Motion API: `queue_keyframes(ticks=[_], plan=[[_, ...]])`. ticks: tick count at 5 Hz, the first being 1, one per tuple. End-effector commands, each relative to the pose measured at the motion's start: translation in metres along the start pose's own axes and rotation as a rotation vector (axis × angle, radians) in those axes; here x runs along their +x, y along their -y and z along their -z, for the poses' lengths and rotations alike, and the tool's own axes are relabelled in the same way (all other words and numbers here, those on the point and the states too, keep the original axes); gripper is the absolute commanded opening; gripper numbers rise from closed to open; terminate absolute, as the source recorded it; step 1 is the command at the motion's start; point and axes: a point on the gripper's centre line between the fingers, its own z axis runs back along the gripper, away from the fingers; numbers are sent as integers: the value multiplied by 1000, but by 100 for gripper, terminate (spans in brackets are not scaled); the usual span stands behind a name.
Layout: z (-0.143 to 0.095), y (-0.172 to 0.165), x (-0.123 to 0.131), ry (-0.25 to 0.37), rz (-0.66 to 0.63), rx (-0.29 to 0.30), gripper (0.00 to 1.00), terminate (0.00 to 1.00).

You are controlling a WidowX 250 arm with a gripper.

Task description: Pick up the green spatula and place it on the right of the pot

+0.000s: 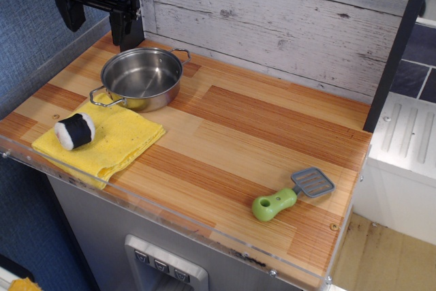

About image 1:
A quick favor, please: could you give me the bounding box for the green handled grey spatula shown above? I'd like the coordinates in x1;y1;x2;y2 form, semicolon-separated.
251;167;336;221

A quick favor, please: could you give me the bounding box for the stainless steel pot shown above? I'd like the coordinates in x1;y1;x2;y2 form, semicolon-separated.
89;48;191;112

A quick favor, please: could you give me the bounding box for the plush sushi roll toy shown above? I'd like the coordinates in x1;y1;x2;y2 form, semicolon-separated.
54;112;95;151

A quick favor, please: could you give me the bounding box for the yellow folded cloth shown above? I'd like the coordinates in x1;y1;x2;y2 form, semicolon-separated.
31;102;166;189

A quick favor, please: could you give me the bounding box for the clear acrylic table edge guard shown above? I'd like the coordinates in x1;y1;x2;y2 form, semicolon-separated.
1;136;364;290

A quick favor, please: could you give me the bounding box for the silver button control panel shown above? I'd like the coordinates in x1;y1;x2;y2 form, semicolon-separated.
125;234;209;290

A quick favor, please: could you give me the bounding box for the yellow object bottom left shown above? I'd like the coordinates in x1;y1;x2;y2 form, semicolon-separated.
7;279;42;291

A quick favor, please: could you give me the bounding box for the white grooved side cabinet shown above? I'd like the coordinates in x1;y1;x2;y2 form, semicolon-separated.
354;93;435;241

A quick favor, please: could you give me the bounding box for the black left upright post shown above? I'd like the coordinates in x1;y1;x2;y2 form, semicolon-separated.
120;0;144;52

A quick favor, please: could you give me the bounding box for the black upright post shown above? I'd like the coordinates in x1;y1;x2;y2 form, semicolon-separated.
120;0;144;52
363;0;424;133

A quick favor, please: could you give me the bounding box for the black right upright post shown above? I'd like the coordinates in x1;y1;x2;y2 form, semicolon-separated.
363;0;424;133

